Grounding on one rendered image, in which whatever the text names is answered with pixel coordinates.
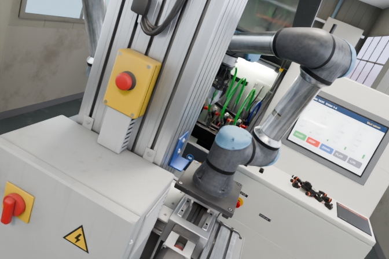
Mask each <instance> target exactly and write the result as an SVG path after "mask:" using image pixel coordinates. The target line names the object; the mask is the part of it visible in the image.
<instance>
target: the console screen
mask: <svg viewBox="0 0 389 259"><path fill-rule="evenodd" d="M281 143H282V144H284V145H286V146H288V147H290V148H292V149H294V150H296V151H297V152H299V153H301V154H303V155H305V156H307V157H309V158H311V159H312V160H314V161H316V162H319V163H320V164H322V165H325V166H326V167H328V168H330V169H332V170H334V171H336V172H338V173H340V174H341V175H343V176H345V177H347V178H349V179H351V180H353V181H355V182H357V183H359V184H361V185H363V186H364V184H365V183H366V181H367V179H368V177H369V176H370V174H371V173H372V171H373V169H374V167H375V166H376V164H377V162H378V160H379V158H380V157H381V155H382V154H383V151H384V150H385V148H386V147H387V145H388V143H389V120H386V119H384V118H382V117H380V116H378V115H375V114H373V113H371V112H369V111H367V110H364V109H362V108H360V107H357V106H355V105H353V104H351V103H349V102H346V101H344V100H342V99H340V98H338V97H335V96H333V95H331V94H328V93H327V92H324V91H322V90H321V91H320V92H319V93H318V94H317V95H316V96H315V98H314V99H313V100H312V101H311V103H310V104H309V105H308V107H307V108H306V109H305V110H304V111H303V113H302V114H301V115H300V116H299V118H298V119H297V120H296V121H295V122H294V124H293V125H292V127H291V128H290V129H289V130H288V131H287V133H286V134H285V135H284V136H283V137H282V139H281Z"/></svg>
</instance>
